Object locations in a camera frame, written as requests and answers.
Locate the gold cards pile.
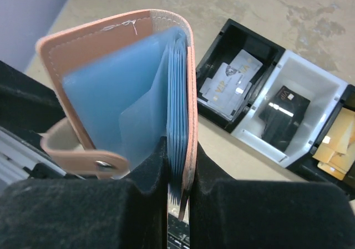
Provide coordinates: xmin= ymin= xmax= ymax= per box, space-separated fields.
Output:
xmin=313 ymin=108 xmax=354 ymax=181

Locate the black bin with gold cards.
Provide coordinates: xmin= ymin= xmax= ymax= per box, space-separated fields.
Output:
xmin=287 ymin=85 xmax=354 ymax=200

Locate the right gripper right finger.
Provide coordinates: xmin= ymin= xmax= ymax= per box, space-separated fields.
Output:
xmin=189 ymin=146 xmax=354 ymax=248

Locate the black cards pile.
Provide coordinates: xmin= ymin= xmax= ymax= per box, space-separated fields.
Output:
xmin=258 ymin=86 xmax=310 ymax=152

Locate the white bin with black cards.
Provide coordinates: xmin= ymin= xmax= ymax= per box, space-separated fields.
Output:
xmin=231 ymin=50 xmax=348 ymax=167

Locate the black bin with silver cards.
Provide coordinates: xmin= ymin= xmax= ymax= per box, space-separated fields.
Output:
xmin=196 ymin=19 xmax=286 ymax=133

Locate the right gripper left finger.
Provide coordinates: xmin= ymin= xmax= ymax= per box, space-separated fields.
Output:
xmin=1 ymin=138 xmax=168 ymax=248

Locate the silver cards pile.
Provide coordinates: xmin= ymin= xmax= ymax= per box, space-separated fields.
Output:
xmin=200 ymin=49 xmax=262 ymax=120

